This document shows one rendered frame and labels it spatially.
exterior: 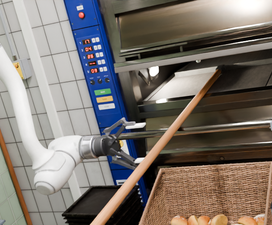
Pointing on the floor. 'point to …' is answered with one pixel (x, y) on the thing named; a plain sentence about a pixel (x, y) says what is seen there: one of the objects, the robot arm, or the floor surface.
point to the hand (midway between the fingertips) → (146, 142)
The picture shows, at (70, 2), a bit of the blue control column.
